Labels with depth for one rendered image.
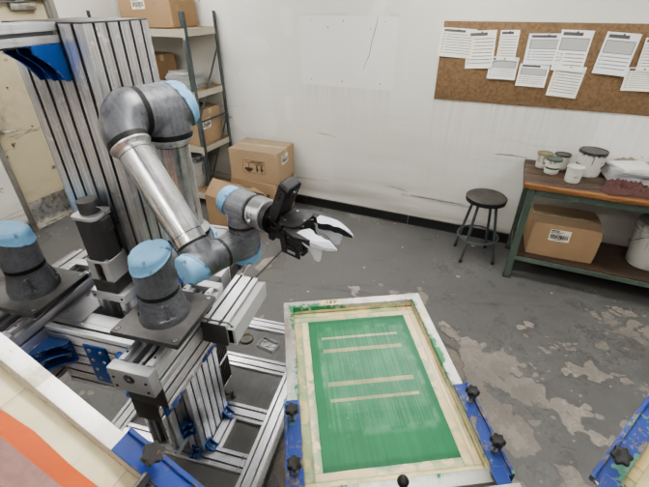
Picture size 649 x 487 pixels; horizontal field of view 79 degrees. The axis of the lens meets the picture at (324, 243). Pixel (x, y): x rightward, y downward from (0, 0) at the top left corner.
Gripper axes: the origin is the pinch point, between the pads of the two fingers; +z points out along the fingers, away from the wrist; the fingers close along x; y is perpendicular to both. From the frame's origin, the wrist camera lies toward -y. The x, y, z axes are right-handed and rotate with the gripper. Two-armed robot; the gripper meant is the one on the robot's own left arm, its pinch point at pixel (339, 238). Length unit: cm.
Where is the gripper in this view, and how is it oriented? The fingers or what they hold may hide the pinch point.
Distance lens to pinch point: 77.1
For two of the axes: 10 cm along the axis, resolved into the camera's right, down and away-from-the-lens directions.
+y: 0.8, 7.9, 6.1
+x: -6.2, 5.2, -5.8
